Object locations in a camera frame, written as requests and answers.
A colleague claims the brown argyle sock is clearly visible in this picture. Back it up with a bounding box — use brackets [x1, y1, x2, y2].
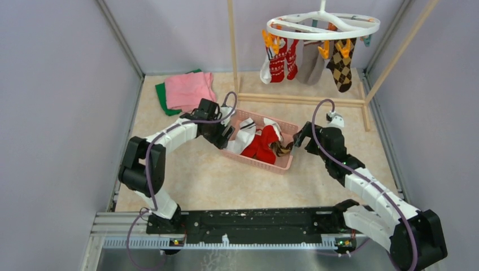
[326, 38, 357, 93]
[271, 141, 294, 157]

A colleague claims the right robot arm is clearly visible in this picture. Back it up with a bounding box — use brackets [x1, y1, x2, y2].
[293, 121, 448, 270]

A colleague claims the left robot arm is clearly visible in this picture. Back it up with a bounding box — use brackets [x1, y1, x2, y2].
[118, 98, 236, 233]

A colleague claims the white round sock hanger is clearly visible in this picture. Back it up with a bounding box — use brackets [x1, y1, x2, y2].
[265, 1, 381, 41]

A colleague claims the striped white sock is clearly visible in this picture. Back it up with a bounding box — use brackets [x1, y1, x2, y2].
[259, 45, 276, 84]
[225, 118, 256, 155]

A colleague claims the pink plastic basket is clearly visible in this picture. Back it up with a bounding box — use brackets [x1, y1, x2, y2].
[221, 110, 299, 174]

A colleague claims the wooden drying rack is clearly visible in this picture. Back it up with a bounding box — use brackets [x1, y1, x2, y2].
[227, 0, 439, 131]

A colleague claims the pink folded cloth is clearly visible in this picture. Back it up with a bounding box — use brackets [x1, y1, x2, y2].
[164, 72, 217, 112]

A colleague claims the green folded cloth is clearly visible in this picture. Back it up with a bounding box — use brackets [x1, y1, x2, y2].
[155, 69, 203, 116]

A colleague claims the grey sock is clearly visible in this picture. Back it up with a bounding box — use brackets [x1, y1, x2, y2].
[295, 41, 325, 86]

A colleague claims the large orange clothes peg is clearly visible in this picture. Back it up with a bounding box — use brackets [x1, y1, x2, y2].
[335, 39, 352, 58]

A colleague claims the patterned red sock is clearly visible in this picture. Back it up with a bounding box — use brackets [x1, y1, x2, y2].
[269, 38, 299, 83]

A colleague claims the teal clothes peg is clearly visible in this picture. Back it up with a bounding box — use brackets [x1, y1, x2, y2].
[360, 34, 372, 47]

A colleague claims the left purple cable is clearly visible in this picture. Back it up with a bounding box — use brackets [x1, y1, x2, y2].
[125, 90, 239, 271]

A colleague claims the purple cable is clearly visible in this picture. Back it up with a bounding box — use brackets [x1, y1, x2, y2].
[125, 90, 239, 271]
[311, 98, 420, 271]

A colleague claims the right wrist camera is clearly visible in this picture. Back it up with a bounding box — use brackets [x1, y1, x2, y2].
[326, 111, 345, 129]

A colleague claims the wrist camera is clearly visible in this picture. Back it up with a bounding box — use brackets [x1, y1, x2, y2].
[326, 111, 345, 129]
[220, 106, 234, 126]

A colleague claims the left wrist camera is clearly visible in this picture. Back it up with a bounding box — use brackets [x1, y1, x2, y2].
[220, 106, 234, 126]

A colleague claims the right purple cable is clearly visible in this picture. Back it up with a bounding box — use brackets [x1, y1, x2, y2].
[311, 98, 420, 271]

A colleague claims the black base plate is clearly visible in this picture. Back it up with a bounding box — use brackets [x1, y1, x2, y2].
[146, 206, 352, 234]

